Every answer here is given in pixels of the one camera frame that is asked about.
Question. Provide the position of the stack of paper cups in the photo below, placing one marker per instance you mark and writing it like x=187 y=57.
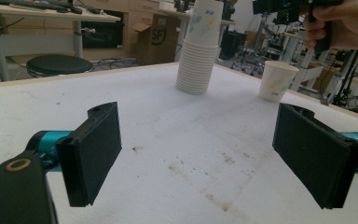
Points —
x=197 y=62

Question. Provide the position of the black round stool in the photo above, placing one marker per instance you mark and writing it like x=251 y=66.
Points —
x=59 y=64

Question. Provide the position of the white table mat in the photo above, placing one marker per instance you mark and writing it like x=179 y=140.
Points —
x=180 y=140

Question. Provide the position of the black metal frame post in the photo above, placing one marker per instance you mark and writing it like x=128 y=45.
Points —
x=346 y=77

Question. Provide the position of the floral paper cup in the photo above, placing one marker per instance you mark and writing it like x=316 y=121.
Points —
x=276 y=81

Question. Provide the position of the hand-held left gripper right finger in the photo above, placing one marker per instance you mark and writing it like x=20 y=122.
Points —
x=317 y=155

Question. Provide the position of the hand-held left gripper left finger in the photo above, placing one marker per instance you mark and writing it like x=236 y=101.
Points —
x=90 y=155

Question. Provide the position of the brown cardboard box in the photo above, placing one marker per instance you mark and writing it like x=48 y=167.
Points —
x=157 y=40

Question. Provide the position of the white-legged desk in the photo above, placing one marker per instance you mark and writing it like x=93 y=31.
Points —
x=43 y=15

